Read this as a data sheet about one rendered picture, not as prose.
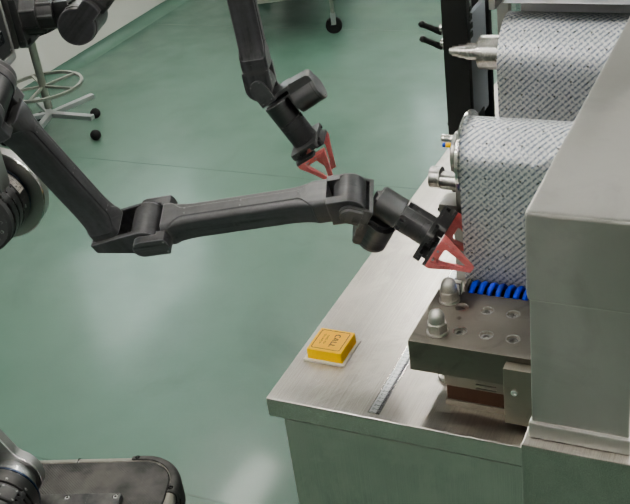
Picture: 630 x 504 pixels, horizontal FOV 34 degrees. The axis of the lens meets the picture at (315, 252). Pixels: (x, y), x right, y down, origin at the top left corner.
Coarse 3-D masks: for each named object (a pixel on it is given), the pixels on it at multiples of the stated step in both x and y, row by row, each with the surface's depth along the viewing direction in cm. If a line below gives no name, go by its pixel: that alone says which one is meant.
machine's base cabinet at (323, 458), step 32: (320, 448) 183; (352, 448) 179; (384, 448) 176; (416, 448) 173; (320, 480) 187; (352, 480) 184; (384, 480) 180; (416, 480) 177; (448, 480) 174; (480, 480) 171; (512, 480) 168
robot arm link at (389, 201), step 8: (376, 192) 181; (384, 192) 180; (392, 192) 180; (376, 200) 180; (384, 200) 179; (392, 200) 179; (400, 200) 180; (408, 200) 181; (376, 208) 180; (384, 208) 179; (392, 208) 179; (400, 208) 179; (376, 216) 181; (384, 216) 180; (392, 216) 179; (400, 216) 179; (376, 224) 183; (384, 224) 184; (392, 224) 180
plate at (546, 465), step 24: (528, 432) 86; (528, 456) 86; (552, 456) 85; (576, 456) 84; (600, 456) 83; (624, 456) 83; (528, 480) 87; (552, 480) 86; (576, 480) 85; (600, 480) 84; (624, 480) 83
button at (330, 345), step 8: (320, 336) 192; (328, 336) 192; (336, 336) 191; (344, 336) 191; (352, 336) 191; (312, 344) 190; (320, 344) 190; (328, 344) 189; (336, 344) 189; (344, 344) 189; (352, 344) 191; (312, 352) 189; (320, 352) 188; (328, 352) 188; (336, 352) 187; (344, 352) 188; (328, 360) 188; (336, 360) 188
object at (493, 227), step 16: (464, 208) 175; (480, 208) 174; (496, 208) 173; (512, 208) 172; (464, 224) 177; (480, 224) 176; (496, 224) 174; (512, 224) 173; (464, 240) 179; (480, 240) 177; (496, 240) 176; (512, 240) 175; (480, 256) 179; (496, 256) 178; (512, 256) 176; (480, 272) 181; (496, 272) 179; (512, 272) 178
